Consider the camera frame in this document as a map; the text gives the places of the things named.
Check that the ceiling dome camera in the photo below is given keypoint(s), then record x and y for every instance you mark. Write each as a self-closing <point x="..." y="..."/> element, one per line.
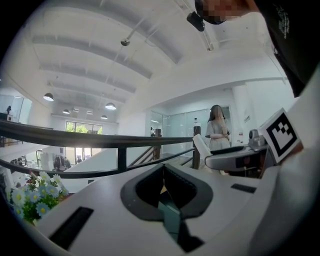
<point x="125" y="42"/>

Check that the person's black shirt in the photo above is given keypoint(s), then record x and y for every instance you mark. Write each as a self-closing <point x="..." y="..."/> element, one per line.
<point x="292" y="37"/>

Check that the dark pendant lamp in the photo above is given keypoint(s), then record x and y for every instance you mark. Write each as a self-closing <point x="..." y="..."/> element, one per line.
<point x="110" y="106"/>
<point x="66" y="111"/>
<point x="48" y="97"/>
<point x="104" y="117"/>

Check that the person's head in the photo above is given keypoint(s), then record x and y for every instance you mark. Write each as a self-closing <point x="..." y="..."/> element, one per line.
<point x="225" y="10"/>

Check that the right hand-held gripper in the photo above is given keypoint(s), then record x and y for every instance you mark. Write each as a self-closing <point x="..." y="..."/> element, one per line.
<point x="281" y="136"/>

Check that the black head-worn camera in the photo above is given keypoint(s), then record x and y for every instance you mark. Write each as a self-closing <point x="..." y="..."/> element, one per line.
<point x="195" y="20"/>

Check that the black metal railing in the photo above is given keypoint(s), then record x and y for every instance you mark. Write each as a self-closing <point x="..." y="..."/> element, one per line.
<point x="75" y="140"/>

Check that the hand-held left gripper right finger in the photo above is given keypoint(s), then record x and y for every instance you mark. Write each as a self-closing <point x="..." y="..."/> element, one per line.
<point x="230" y="215"/>

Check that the flower pot with daisies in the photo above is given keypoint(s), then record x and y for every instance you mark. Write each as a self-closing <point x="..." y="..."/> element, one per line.
<point x="35" y="197"/>

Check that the dark green box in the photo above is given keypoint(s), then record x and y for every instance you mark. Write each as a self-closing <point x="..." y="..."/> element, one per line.
<point x="170" y="216"/>

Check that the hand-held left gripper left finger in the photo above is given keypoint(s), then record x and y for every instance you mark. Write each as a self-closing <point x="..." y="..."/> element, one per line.
<point x="107" y="220"/>

